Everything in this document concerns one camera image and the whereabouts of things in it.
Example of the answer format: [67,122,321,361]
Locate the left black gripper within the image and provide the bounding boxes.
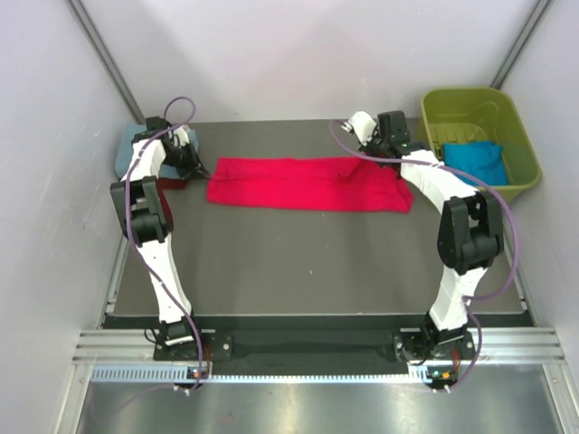
[162,140,211,180]

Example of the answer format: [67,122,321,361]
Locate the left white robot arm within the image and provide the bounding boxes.
[109,117,206,361]

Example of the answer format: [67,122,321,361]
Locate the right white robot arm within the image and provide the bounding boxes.
[348,110,504,363]

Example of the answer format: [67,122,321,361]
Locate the folded dark red t shirt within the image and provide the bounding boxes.
[158,178,187,190]

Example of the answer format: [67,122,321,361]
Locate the folded light blue t shirt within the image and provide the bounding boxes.
[114,123,179,180]

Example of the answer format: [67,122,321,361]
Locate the green plastic bin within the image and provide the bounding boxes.
[415,87,543,213]

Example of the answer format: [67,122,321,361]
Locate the blue t shirt in bin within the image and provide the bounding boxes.
[442,140,508,185]

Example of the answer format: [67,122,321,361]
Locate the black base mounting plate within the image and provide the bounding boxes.
[154,329,475,362]

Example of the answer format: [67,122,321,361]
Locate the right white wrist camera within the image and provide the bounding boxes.
[341,111,377,146]

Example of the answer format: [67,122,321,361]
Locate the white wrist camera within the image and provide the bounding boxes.
[171,125,191,147]
[341,111,377,146]

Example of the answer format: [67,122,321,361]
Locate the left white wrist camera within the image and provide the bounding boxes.
[171,125,191,147]

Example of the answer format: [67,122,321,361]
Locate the aluminium frame rail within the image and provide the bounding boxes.
[73,327,565,364]

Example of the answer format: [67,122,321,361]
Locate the slotted grey cable duct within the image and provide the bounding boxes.
[90,365,456,385]

